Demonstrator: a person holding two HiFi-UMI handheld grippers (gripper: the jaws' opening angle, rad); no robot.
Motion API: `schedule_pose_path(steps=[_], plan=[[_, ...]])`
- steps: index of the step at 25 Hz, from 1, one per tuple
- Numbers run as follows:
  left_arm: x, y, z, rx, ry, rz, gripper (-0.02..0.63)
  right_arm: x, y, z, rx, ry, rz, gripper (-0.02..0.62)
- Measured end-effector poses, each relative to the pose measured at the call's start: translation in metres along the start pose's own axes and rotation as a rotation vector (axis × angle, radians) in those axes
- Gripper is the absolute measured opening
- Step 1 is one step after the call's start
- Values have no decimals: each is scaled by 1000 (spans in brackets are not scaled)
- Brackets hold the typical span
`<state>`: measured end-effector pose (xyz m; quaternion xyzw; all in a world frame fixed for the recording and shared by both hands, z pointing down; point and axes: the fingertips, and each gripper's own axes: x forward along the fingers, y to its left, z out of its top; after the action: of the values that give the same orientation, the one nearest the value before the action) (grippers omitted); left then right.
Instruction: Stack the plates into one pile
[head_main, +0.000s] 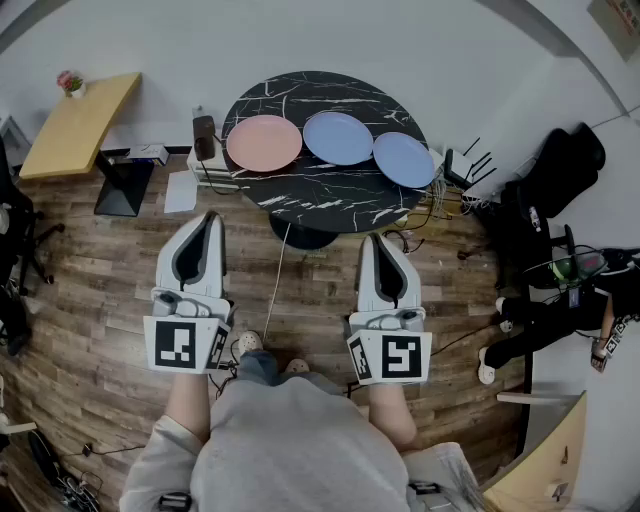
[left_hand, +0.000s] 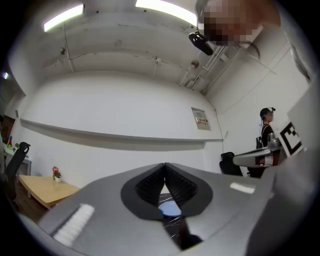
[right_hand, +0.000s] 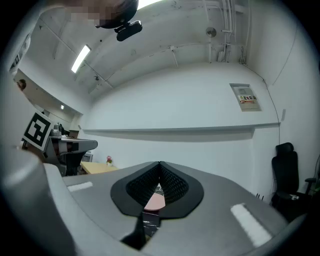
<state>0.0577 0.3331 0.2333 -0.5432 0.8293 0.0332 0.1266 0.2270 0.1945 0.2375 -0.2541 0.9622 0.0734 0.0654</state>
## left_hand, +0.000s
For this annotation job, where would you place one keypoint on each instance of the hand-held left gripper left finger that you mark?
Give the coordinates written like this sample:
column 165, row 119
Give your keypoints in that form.
column 107, row 225

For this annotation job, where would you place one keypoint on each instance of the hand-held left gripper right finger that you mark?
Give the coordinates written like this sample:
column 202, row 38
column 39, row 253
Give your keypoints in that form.
column 225, row 205

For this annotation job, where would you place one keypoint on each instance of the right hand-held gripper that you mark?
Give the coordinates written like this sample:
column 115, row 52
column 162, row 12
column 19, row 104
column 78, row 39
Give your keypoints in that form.
column 291, row 140

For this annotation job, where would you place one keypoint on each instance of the big blue plate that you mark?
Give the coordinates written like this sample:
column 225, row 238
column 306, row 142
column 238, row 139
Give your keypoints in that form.
column 171, row 209

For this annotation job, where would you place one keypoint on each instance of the black office chair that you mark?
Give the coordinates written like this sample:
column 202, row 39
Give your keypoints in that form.
column 15, row 162
column 230, row 165

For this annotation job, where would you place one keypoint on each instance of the person's gray sweatshirt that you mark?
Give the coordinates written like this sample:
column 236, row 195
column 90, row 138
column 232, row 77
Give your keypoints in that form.
column 287, row 212

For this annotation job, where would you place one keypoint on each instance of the potted red flower plant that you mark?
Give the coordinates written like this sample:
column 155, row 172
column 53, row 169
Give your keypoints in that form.
column 58, row 178

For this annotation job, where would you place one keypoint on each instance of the light wooden desk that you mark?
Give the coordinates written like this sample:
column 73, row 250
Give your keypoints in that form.
column 47, row 191

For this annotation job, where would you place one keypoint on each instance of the white ceiling pipes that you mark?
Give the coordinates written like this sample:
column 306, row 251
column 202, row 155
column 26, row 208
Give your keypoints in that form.
column 210, row 72

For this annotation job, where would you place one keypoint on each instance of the white desk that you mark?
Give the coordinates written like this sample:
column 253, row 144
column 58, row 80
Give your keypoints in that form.
column 22, row 160

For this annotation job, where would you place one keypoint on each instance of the colourful toy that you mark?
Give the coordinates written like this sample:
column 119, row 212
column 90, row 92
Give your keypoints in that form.
column 9, row 143

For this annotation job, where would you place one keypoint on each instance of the person's head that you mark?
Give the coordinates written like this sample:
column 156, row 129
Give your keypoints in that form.
column 225, row 22

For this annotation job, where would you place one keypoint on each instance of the long ceiling light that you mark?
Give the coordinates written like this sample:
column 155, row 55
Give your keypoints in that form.
column 167, row 10
column 62, row 18

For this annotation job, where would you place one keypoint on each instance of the black head-worn camera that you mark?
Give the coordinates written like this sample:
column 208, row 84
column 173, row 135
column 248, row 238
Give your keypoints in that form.
column 200, row 42

